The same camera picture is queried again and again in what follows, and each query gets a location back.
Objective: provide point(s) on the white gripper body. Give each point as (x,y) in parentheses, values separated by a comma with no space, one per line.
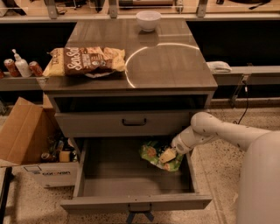
(179,144)

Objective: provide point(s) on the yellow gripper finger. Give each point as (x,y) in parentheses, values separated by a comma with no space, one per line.
(168,155)

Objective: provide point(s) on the green rice chip bag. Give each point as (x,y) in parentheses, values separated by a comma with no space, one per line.
(152,150)

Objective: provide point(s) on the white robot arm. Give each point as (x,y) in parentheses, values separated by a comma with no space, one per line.
(259,190)

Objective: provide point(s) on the closed upper drawer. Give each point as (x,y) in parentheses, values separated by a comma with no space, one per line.
(123,124)

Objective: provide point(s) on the grey drawer cabinet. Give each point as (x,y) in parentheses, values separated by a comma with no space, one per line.
(165,71)

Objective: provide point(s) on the open lower drawer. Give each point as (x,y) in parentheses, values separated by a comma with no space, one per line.
(113,178)

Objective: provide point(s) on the brown yellow chip bag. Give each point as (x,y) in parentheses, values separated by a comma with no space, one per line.
(73,61)

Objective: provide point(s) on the white folded cloth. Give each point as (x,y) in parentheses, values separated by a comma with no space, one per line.
(219,67)

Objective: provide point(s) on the white bowl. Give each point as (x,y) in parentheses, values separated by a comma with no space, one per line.
(148,19)

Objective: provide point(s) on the cardboard box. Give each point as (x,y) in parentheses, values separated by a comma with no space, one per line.
(29,137)

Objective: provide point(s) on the red can right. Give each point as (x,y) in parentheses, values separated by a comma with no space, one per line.
(36,68)

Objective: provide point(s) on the red can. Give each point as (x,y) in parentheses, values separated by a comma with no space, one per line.
(36,68)
(10,65)

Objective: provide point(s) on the black stand left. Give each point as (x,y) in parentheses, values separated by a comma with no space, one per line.
(7,178)

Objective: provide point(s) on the white pump bottle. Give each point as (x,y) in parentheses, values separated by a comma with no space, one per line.
(22,65)

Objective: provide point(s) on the red can left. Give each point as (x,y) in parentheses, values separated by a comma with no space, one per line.
(10,65)

